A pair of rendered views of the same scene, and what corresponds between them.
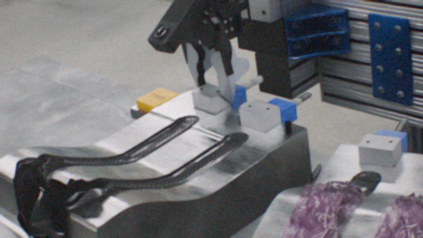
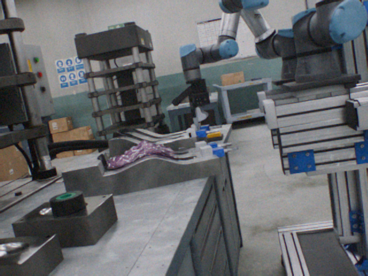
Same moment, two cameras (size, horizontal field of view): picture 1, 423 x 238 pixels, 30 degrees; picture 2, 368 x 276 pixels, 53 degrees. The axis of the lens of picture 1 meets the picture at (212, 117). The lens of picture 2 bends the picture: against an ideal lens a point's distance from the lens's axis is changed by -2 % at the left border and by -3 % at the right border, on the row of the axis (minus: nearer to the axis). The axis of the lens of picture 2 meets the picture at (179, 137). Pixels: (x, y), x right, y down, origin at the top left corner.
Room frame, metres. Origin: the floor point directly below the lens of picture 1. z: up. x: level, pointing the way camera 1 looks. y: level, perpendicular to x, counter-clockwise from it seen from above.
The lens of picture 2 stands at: (0.06, -1.27, 1.12)
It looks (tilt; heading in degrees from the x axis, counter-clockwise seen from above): 8 degrees down; 52
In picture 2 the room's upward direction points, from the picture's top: 11 degrees counter-clockwise
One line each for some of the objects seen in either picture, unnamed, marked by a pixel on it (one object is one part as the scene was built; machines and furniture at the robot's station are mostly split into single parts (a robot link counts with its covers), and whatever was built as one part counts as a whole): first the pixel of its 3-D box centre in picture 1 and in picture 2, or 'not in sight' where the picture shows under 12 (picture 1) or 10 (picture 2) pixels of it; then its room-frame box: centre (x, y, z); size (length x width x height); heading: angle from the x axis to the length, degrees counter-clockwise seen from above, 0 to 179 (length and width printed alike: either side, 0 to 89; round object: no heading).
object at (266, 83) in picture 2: not in sight; (245, 102); (5.71, 3.72, 0.47); 1.10 x 0.52 x 0.94; 142
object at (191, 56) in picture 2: not in sight; (190, 57); (1.17, -0.02, 1.21); 0.09 x 0.08 x 0.11; 169
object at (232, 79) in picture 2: not in sight; (232, 80); (5.60, 3.85, 0.94); 0.41 x 0.33 x 0.29; 142
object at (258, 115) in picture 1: (282, 110); (203, 133); (1.09, -0.11, 0.89); 0.13 x 0.05 x 0.05; 129
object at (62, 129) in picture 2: not in sight; (72, 135); (3.24, 6.47, 0.42); 0.86 x 0.33 x 0.83; 135
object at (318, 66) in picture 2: not in sight; (315, 64); (1.25, -0.57, 1.09); 0.15 x 0.15 x 0.10
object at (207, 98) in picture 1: (233, 94); (207, 128); (1.18, -0.04, 0.89); 0.13 x 0.05 x 0.05; 129
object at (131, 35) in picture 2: not in sight; (129, 96); (3.35, 4.05, 1.03); 1.54 x 0.94 x 2.06; 45
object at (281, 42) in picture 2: not in sight; (290, 41); (1.62, -0.24, 1.20); 0.13 x 0.12 x 0.14; 79
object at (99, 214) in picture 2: not in sight; (67, 221); (0.36, -0.38, 0.84); 0.20 x 0.15 x 0.07; 129
